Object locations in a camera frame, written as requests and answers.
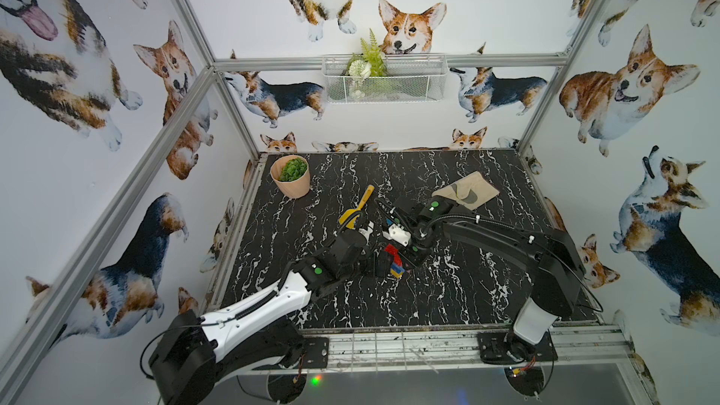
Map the red lego brick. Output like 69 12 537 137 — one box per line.
384 244 402 266

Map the white wire wall basket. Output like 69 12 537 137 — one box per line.
322 54 449 104

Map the terracotta pot with green plant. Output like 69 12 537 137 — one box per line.
270 155 311 199

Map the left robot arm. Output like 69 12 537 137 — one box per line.
140 226 373 404

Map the cream canvas work glove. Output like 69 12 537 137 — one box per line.
432 172 500 210

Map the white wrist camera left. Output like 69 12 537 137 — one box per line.
358 221 374 242

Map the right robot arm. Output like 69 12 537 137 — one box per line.
379 196 585 346

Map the green fern with white flower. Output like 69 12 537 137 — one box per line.
343 30 388 99

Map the yellow toy shovel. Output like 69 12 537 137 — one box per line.
339 185 375 229

